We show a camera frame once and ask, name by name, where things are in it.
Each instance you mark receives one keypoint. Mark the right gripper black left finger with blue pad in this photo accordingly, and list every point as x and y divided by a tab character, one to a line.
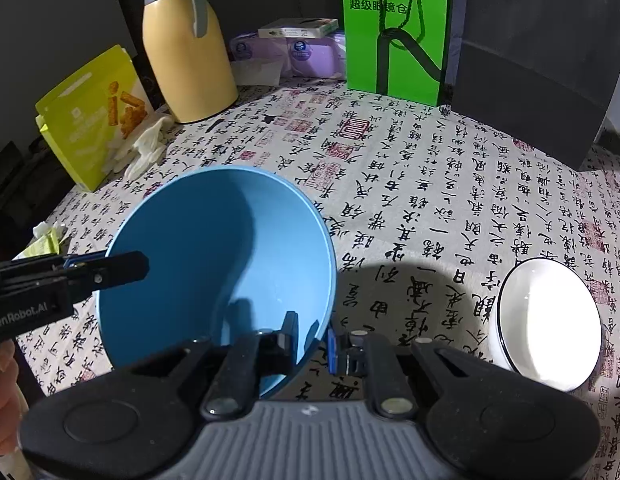
262	353

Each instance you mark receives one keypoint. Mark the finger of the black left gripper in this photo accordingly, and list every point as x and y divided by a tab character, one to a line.
96	270

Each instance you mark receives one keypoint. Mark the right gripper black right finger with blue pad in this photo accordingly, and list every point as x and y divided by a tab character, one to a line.
372	358

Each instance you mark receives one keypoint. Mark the blue bowl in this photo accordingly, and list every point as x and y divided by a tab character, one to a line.
232	250

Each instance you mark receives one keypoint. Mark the white bowl black rim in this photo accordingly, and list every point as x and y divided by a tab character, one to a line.
545	325

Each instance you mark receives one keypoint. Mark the person's hand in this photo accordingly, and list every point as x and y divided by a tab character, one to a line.
10	413

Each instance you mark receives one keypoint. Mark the white crumpled glove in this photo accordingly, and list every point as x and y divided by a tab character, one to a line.
141	148

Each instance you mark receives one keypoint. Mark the yellow-green snack pouch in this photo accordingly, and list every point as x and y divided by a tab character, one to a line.
87	117

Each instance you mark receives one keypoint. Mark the calligraphy tablecloth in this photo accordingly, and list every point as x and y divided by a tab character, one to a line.
428	211

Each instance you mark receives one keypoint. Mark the yellow thermos jug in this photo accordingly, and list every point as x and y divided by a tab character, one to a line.
184	44

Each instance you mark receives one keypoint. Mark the purple tissue pack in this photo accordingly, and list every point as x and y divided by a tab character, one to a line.
302	57

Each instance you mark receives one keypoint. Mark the small white box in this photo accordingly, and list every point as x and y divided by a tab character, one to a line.
299	28

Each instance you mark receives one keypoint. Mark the green paper bag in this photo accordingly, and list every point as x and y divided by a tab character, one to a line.
397	48

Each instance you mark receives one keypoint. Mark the black paper bag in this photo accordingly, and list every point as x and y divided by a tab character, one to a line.
543	71

